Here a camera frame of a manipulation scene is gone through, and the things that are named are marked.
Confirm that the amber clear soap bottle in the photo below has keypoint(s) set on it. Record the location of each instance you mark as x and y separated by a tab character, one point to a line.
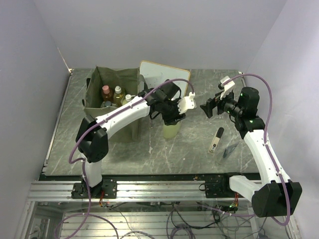
119	96

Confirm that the small whiteboard wooden frame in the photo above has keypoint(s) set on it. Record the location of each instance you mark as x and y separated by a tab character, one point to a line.
155	73

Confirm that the orange bottle pink cap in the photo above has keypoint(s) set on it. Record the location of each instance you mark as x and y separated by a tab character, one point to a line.
107	93

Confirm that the clear square bottle black cap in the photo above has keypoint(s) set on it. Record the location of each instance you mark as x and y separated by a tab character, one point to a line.
106	104

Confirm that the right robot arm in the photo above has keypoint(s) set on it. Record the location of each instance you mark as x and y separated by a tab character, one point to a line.
277	195

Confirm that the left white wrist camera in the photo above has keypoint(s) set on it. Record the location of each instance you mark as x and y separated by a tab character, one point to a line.
186	103

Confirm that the yellow pump lotion bottle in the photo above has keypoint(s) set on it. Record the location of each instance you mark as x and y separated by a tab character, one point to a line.
127	99

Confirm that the black beige slim tube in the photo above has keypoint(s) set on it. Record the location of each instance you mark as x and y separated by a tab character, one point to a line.
216	140

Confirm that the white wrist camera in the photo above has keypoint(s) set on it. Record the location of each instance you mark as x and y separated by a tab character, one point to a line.
226	85
186	103

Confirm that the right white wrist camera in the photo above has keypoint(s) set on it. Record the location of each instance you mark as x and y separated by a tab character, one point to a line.
226	85

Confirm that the green bottle pink pump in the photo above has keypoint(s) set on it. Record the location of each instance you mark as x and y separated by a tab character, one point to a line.
170	131

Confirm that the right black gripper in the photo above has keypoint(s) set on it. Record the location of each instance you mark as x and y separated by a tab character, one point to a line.
212	103

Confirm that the aluminium rail frame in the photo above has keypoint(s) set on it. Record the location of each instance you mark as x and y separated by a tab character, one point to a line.
145	207

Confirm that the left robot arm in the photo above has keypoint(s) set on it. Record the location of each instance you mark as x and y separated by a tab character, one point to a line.
92	139

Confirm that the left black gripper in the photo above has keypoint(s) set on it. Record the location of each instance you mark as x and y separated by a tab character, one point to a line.
173	119

